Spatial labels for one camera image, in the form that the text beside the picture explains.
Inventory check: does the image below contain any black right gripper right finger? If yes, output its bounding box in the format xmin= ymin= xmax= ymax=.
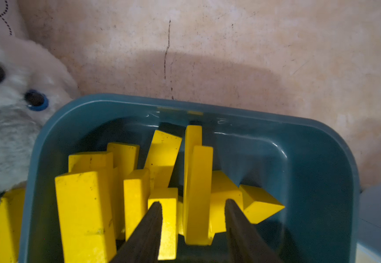
xmin=224 ymin=199 xmax=282 ymax=263

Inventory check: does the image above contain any yellow triangular block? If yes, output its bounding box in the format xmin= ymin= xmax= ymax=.
xmin=239 ymin=185 xmax=285 ymax=224

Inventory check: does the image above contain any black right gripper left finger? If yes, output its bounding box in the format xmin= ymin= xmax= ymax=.
xmin=111 ymin=202 xmax=163 ymax=263

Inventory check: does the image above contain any grey husky plush toy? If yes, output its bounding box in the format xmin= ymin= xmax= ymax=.
xmin=0 ymin=0 xmax=81 ymax=219

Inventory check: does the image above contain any long yellow diagonal block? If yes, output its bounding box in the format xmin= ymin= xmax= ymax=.
xmin=55 ymin=169 xmax=117 ymax=263

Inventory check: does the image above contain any dark teal plastic bin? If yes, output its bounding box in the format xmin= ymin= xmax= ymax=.
xmin=19 ymin=94 xmax=360 ymax=263

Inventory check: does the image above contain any yellow arch block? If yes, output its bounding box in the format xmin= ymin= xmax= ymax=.
xmin=0 ymin=188 xmax=25 ymax=263

